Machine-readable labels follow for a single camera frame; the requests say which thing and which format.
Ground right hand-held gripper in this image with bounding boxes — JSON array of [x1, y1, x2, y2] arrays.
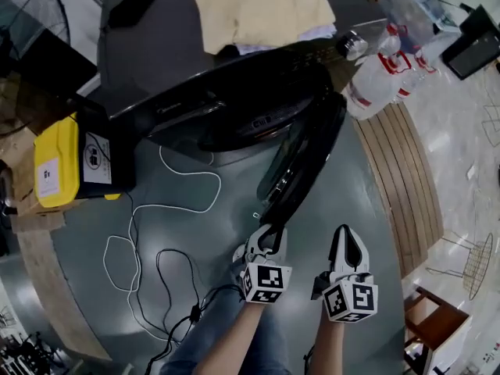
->
[[310, 225, 379, 323]]

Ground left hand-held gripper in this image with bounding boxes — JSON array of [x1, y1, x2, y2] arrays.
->
[[233, 224, 293, 306]]

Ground black round machine door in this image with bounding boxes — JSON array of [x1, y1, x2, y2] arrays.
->
[[255, 90, 348, 230]]

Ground person's right forearm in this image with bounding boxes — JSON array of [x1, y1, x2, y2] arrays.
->
[[310, 318, 345, 375]]

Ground person's left forearm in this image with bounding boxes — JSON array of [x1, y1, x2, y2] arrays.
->
[[195, 301, 270, 375]]

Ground black washing machine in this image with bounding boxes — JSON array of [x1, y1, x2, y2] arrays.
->
[[97, 0, 388, 167]]

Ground wooden plank step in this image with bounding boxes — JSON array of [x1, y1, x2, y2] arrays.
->
[[353, 102, 445, 279]]

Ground person's blue jeans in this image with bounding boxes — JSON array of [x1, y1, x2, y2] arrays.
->
[[159, 287, 292, 375]]

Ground wooden table with white top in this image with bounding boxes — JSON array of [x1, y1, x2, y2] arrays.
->
[[402, 285, 473, 375]]

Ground clear water bottle red label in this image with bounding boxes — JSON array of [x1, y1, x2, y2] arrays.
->
[[345, 51, 413, 120]]

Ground pastel patterned cloth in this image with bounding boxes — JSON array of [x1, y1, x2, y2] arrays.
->
[[234, 23, 338, 57]]

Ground black bin with yellow lid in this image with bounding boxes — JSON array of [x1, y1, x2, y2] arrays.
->
[[33, 109, 138, 210]]

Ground beige cloth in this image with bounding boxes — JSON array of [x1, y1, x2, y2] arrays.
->
[[183, 0, 337, 56]]

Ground brown cardboard boxes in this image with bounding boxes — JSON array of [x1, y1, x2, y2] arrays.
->
[[0, 127, 87, 234]]

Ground plastic-wrapped box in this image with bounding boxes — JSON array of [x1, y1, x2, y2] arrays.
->
[[377, 0, 462, 46]]

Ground black flat pouch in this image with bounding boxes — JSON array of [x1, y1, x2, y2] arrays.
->
[[107, 0, 177, 29]]

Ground white cable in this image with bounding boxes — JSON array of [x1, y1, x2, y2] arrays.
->
[[103, 145, 223, 343]]

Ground black cable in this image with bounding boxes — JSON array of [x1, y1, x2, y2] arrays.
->
[[144, 248, 245, 375]]

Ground gold wire chair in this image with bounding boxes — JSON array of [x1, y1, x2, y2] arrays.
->
[[425, 230, 495, 302]]

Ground metal wire stool frame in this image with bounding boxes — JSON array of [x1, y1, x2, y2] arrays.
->
[[480, 103, 500, 148]]

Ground large black wire-guard fan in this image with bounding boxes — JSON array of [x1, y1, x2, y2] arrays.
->
[[0, 0, 71, 60]]

